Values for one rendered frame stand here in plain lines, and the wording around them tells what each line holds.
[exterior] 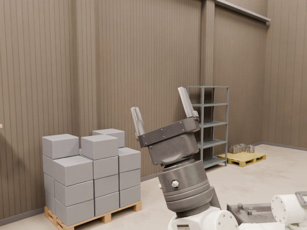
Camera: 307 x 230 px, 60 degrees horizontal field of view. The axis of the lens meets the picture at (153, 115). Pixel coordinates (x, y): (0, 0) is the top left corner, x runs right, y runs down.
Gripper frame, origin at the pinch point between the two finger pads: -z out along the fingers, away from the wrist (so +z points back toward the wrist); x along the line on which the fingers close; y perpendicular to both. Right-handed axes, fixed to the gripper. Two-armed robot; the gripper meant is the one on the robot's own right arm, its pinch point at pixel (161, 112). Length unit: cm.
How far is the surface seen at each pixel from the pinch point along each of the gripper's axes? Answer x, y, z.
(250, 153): -58, -663, 58
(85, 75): -198, -267, -143
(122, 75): -176, -342, -148
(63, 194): -223, -196, 12
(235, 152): -87, -641, 45
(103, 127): -224, -317, -71
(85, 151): -205, -232, -31
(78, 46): -186, -253, -182
